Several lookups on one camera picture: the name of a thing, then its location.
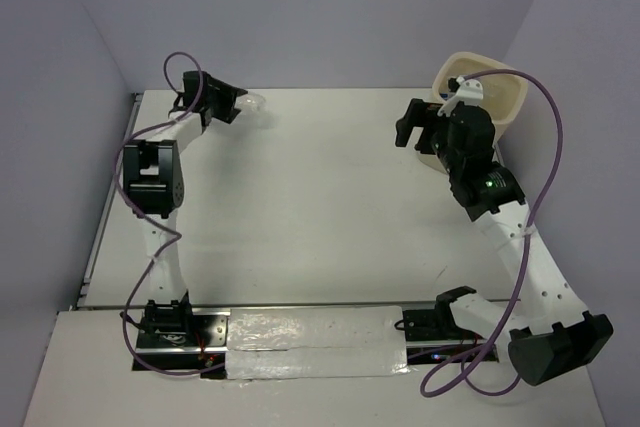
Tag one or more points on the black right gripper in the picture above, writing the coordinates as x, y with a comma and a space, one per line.
417, 114

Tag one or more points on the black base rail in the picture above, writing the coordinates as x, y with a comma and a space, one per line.
431, 338

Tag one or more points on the clear bottle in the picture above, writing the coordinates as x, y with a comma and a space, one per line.
251, 105

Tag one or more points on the white foil cover sheet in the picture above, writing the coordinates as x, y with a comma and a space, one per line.
317, 342

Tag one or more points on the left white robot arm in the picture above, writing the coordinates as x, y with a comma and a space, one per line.
152, 184

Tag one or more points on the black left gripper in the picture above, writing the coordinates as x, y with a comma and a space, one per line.
229, 93

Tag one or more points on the blue label Pocari bottle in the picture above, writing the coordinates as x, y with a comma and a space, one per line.
447, 92

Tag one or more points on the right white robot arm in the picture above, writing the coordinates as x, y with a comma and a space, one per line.
548, 330

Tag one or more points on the beige plastic bin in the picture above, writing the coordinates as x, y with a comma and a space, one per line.
504, 94

